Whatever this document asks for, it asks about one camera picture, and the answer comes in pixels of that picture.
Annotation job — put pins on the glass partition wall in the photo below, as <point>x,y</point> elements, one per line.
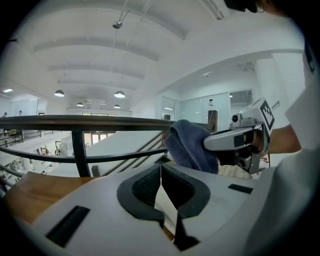
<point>197,107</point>

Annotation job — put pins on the person's right forearm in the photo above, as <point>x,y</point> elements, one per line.
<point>283,140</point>

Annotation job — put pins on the silver ceiling fitting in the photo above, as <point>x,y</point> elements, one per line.
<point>117,24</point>

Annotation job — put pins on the person's white shirt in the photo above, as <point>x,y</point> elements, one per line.
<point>295,195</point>

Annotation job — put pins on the flat ceiling light panel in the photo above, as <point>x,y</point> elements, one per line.
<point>7,90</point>

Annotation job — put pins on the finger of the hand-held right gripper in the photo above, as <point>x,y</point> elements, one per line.
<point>220,140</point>

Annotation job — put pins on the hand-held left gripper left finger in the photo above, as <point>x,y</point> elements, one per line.
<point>105,225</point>

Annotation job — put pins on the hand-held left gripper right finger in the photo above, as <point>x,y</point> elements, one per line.
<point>225,205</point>

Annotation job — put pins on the person's right hand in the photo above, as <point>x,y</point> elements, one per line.
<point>256,141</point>

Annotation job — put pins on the dark stair handrail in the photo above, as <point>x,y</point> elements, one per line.
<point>140,155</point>

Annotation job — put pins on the black-framed glasses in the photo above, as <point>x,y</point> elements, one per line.
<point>259,6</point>

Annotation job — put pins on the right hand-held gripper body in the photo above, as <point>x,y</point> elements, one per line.
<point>266,112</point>

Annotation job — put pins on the black head-worn camera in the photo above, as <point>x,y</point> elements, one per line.
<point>233,4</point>

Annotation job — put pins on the brown wooden cabinet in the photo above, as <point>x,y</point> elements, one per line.
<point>212,120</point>

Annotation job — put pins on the dark metal railing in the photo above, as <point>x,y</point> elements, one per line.
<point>80,147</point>

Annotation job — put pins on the blue cloth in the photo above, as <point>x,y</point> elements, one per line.
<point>187,140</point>

